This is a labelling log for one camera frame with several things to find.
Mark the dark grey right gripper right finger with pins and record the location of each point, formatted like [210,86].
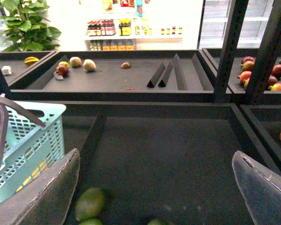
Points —
[260,188]

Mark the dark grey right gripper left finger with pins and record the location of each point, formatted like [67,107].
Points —
[46,200]

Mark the light teal plastic basket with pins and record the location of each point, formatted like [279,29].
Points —
[27,144]

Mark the yellow mango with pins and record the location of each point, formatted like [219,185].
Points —
[41,168]

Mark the green mango front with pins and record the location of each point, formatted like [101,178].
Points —
[90,204]

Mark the yellow starfruit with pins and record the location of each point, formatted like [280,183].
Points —
[30,61]

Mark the black triangular divider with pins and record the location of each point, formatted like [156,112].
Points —
[153,81]

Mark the green potted plant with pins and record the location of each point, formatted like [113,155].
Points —
[27,28]

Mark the glass door refrigerator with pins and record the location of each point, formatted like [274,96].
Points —
[214,21]

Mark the store shelf with bottles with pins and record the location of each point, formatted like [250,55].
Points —
[127,25]

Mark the black shelf post right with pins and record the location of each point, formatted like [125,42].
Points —
[266,56]

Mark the black shelf post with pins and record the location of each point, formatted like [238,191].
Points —
[233,29]
[266,56]

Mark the black shelf post left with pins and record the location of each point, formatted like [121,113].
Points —
[233,29]

